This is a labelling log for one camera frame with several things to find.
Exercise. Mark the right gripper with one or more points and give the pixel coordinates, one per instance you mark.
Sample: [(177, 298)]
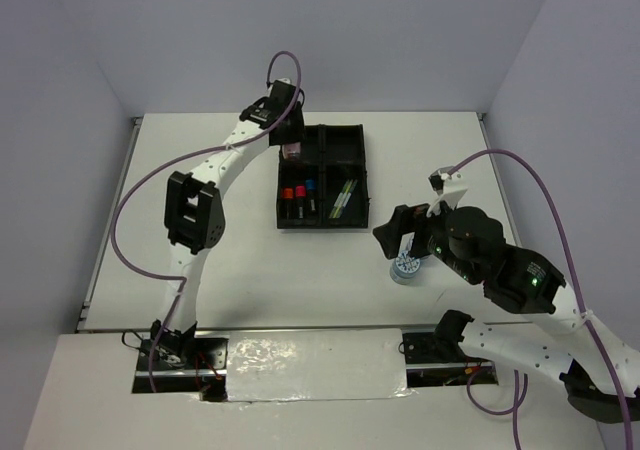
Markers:
[(402, 218)]

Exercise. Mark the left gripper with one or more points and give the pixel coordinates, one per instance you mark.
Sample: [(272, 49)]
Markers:
[(298, 132)]

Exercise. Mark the pink bottle of pens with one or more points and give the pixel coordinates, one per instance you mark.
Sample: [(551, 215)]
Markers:
[(292, 151)]

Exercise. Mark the blue slim pen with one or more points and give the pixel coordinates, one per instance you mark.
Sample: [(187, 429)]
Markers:
[(350, 192)]

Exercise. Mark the green slim pen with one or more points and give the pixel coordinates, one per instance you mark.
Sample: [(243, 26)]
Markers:
[(343, 193)]

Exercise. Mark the blue tip black highlighter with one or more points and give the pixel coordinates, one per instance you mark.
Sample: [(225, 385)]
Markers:
[(311, 202)]

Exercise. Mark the pink tip black highlighter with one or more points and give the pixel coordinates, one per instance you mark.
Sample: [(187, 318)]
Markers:
[(300, 208)]

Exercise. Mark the orange tip black highlighter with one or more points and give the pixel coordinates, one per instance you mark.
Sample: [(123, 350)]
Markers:
[(288, 209)]

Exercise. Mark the pink highlighter cap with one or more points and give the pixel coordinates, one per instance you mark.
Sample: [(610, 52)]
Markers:
[(300, 192)]

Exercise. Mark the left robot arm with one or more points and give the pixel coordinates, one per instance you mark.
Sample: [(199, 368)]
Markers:
[(194, 215)]

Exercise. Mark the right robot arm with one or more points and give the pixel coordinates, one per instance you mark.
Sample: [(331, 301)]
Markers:
[(599, 373)]

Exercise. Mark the black compartment tray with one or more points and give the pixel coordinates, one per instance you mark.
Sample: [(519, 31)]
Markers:
[(331, 155)]

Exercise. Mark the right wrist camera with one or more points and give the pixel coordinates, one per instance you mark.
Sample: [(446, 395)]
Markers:
[(449, 186)]

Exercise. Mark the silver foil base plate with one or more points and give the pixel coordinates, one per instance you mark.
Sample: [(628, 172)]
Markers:
[(319, 365)]

